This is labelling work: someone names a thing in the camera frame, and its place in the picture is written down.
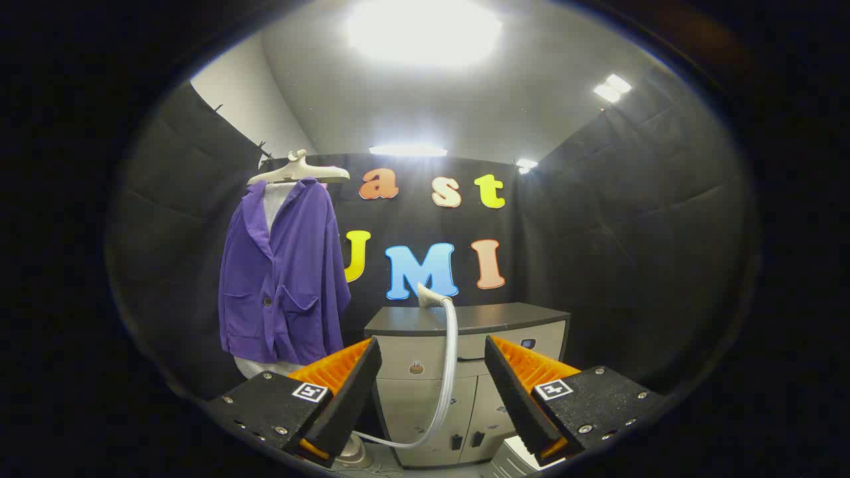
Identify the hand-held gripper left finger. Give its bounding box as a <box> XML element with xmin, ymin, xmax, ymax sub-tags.
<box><xmin>203</xmin><ymin>337</ymin><xmax>384</xmax><ymax>469</ymax></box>

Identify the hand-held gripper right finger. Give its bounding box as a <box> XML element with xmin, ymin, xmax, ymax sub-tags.
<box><xmin>483</xmin><ymin>335</ymin><xmax>668</xmax><ymax>469</ymax></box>

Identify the purple jacket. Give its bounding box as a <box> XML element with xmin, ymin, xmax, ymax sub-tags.
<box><xmin>218</xmin><ymin>178</ymin><xmax>352</xmax><ymax>366</ymax></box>

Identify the beige steamer base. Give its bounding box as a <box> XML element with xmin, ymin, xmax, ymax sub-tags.
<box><xmin>332</xmin><ymin>435</ymin><xmax>375</xmax><ymax>469</ymax></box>

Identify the white clothes hanger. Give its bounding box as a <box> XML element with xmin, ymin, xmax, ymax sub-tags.
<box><xmin>247</xmin><ymin>149</ymin><xmax>351</xmax><ymax>187</ymax></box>

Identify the grey cabinet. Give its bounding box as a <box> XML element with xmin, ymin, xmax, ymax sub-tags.
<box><xmin>363</xmin><ymin>302</ymin><xmax>572</xmax><ymax>469</ymax></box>

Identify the white undershirt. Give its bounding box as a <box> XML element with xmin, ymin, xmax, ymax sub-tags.
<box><xmin>232</xmin><ymin>181</ymin><xmax>307</xmax><ymax>381</ymax></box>

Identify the long strip ceiling light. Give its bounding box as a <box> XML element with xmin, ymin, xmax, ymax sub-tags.
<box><xmin>369</xmin><ymin>145</ymin><xmax>449</xmax><ymax>158</ymax></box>

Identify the small square ceiling light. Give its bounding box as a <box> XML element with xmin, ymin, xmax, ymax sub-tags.
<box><xmin>593</xmin><ymin>73</ymin><xmax>633</xmax><ymax>104</ymax></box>

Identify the large ceiling light panel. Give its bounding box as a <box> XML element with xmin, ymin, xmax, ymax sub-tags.
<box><xmin>345</xmin><ymin>0</ymin><xmax>504</xmax><ymax>68</ymax></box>

